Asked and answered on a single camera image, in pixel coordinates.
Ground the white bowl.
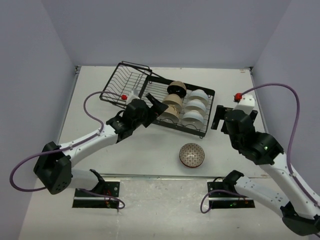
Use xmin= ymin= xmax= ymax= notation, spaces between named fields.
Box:
xmin=181 ymin=110 xmax=204 ymax=129
xmin=188 ymin=89 xmax=209 ymax=105
xmin=184 ymin=99 xmax=206 ymax=112

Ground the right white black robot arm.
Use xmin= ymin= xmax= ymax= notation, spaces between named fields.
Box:
xmin=211 ymin=105 xmax=320 ymax=236

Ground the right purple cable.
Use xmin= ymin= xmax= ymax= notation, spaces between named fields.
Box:
xmin=201 ymin=83 xmax=320 ymax=215

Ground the middle white bowl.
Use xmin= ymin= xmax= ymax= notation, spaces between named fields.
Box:
xmin=184 ymin=99 xmax=206 ymax=112

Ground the plain tan bowl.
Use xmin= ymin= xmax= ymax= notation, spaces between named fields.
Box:
xmin=162 ymin=93 xmax=183 ymax=111

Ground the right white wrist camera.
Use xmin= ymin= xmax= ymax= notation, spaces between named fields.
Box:
xmin=233 ymin=93 xmax=256 ymax=115

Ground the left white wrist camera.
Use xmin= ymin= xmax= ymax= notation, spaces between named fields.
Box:
xmin=121 ymin=88 xmax=140 ymax=105

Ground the black glazed tan bowl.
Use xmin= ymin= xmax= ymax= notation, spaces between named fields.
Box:
xmin=167 ymin=81 xmax=187 ymax=99

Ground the near white bowl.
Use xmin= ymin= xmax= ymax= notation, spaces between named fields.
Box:
xmin=181 ymin=110 xmax=204 ymax=129

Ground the black wire dish rack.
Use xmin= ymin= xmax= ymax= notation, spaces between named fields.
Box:
xmin=99 ymin=60 xmax=216 ymax=139

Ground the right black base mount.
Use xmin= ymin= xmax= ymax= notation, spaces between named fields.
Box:
xmin=207 ymin=177 xmax=256 ymax=209

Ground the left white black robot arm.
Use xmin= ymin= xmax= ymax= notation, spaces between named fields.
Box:
xmin=33 ymin=93 xmax=168 ymax=197

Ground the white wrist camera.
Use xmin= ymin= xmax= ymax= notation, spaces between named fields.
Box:
xmin=121 ymin=88 xmax=140 ymax=105
xmin=233 ymin=93 xmax=256 ymax=115

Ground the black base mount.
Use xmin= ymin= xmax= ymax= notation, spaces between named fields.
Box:
xmin=207 ymin=177 xmax=256 ymax=209
xmin=72 ymin=181 xmax=123 ymax=209

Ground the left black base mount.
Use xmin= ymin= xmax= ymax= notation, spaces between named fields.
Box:
xmin=72 ymin=181 xmax=123 ymax=209

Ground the tan bowl with leaf motif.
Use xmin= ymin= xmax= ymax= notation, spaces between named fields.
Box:
xmin=158 ymin=105 xmax=180 ymax=124

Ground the far white bowl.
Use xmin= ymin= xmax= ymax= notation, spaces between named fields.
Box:
xmin=188 ymin=89 xmax=209 ymax=105

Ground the red patterned bowl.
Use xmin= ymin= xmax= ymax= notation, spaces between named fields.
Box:
xmin=178 ymin=143 xmax=205 ymax=168

